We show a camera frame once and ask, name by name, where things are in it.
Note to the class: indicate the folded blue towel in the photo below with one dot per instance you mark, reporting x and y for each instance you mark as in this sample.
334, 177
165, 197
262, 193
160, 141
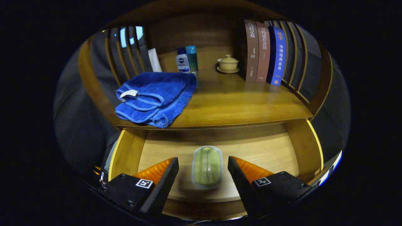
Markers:
157, 91

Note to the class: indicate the wooden cabinet with slatted sides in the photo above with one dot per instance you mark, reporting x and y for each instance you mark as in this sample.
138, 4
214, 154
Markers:
194, 28

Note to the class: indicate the teal bottle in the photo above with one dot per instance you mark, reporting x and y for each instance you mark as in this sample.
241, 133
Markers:
192, 58

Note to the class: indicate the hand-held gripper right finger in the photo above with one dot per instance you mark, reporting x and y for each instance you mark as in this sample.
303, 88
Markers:
243, 188

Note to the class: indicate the wooden countertop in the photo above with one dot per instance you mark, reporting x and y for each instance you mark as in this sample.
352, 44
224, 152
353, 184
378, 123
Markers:
235, 100

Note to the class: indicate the beige lidded teacup with saucer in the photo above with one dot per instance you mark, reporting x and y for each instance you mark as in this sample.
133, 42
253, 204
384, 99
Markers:
228, 64

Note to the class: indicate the reddish brown book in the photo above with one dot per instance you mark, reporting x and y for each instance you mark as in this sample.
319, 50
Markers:
263, 53

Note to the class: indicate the wooden drawer with black knob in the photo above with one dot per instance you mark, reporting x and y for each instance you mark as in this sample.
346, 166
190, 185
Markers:
251, 147

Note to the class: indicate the dark brown book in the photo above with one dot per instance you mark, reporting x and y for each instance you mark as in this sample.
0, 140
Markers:
251, 53

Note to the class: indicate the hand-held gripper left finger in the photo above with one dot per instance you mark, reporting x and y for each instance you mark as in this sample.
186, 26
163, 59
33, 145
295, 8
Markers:
161, 188

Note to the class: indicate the white tube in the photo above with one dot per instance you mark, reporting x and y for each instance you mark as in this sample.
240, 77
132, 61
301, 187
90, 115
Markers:
154, 61

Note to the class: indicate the white bottle with blue cap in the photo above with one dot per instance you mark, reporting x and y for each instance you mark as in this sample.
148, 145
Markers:
182, 62

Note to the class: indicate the blue book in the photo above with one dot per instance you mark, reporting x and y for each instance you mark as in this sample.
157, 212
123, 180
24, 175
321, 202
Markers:
278, 56

